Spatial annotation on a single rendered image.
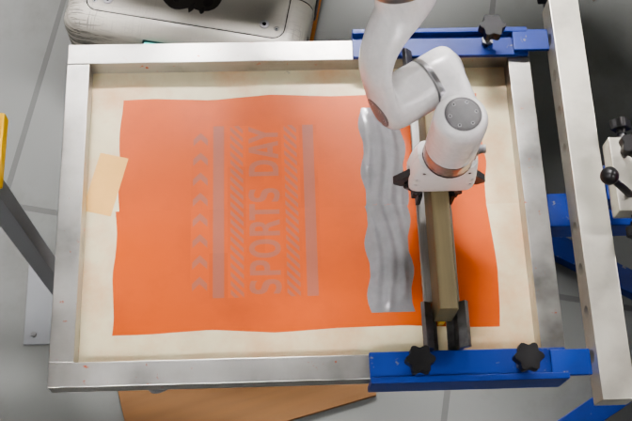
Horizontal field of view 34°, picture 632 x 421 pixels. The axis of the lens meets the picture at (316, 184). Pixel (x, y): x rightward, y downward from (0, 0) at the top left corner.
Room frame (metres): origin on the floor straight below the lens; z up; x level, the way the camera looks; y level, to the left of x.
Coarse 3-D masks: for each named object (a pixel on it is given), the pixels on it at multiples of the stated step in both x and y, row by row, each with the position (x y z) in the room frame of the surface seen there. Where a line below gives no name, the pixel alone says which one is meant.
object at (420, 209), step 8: (416, 128) 0.74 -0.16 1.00; (416, 136) 0.73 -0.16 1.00; (416, 144) 0.71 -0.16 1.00; (416, 208) 0.60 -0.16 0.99; (424, 208) 0.60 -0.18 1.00; (424, 216) 0.59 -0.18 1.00; (424, 224) 0.57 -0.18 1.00; (424, 232) 0.56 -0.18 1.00; (424, 240) 0.55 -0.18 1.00; (424, 248) 0.53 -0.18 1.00; (424, 256) 0.52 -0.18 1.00; (424, 264) 0.51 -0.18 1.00; (424, 272) 0.49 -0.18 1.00; (456, 272) 0.50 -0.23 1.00; (424, 280) 0.48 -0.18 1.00; (456, 280) 0.48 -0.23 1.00; (424, 288) 0.47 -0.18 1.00; (424, 296) 0.45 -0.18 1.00
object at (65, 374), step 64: (128, 64) 0.82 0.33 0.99; (192, 64) 0.84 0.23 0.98; (256, 64) 0.85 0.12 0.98; (320, 64) 0.86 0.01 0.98; (512, 64) 0.88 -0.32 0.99; (64, 128) 0.70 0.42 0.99; (512, 128) 0.77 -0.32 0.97; (64, 192) 0.58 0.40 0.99; (64, 256) 0.48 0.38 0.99; (64, 320) 0.37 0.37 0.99; (64, 384) 0.28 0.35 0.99; (128, 384) 0.28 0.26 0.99; (192, 384) 0.29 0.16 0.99; (256, 384) 0.30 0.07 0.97; (320, 384) 0.31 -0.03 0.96
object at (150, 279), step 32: (128, 224) 0.55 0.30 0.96; (160, 224) 0.55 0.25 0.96; (320, 224) 0.58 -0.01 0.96; (352, 224) 0.58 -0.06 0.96; (416, 224) 0.59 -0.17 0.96; (480, 224) 0.60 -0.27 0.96; (128, 256) 0.50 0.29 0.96; (160, 256) 0.50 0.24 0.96; (352, 256) 0.52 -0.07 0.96; (416, 256) 0.53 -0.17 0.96; (480, 256) 0.54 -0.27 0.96; (128, 288) 0.44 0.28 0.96; (160, 288) 0.45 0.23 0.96; (352, 288) 0.47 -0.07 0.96; (416, 288) 0.48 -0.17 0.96; (480, 288) 0.49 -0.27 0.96; (128, 320) 0.39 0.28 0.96; (160, 320) 0.39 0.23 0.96; (192, 320) 0.40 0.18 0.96; (224, 320) 0.40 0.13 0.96; (256, 320) 0.41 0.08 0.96; (288, 320) 0.41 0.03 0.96; (320, 320) 0.41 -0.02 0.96; (352, 320) 0.42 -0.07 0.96; (384, 320) 0.42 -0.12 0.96; (416, 320) 0.43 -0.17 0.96; (480, 320) 0.43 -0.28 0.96
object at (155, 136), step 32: (256, 96) 0.80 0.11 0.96; (288, 96) 0.80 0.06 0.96; (320, 96) 0.81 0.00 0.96; (352, 96) 0.81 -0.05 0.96; (128, 128) 0.72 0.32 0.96; (160, 128) 0.72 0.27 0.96; (320, 128) 0.75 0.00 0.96; (352, 128) 0.75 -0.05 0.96; (128, 160) 0.66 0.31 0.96; (160, 160) 0.67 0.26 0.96; (320, 160) 0.69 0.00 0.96; (352, 160) 0.69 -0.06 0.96; (480, 160) 0.71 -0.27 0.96; (128, 192) 0.61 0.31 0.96; (160, 192) 0.61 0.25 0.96; (320, 192) 0.63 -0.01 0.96; (352, 192) 0.64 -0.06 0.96; (480, 192) 0.65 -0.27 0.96
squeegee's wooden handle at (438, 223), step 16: (432, 112) 0.74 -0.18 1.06; (432, 192) 0.60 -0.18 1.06; (448, 192) 0.61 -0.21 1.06; (432, 208) 0.58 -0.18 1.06; (448, 208) 0.58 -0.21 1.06; (432, 224) 0.55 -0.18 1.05; (448, 224) 0.55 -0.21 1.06; (432, 240) 0.53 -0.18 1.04; (448, 240) 0.53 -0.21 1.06; (432, 256) 0.51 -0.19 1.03; (448, 256) 0.50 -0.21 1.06; (432, 272) 0.49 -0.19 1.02; (448, 272) 0.48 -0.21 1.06; (432, 288) 0.46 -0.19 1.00; (448, 288) 0.45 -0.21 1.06; (432, 304) 0.44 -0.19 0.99; (448, 304) 0.43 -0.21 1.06; (448, 320) 0.42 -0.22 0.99
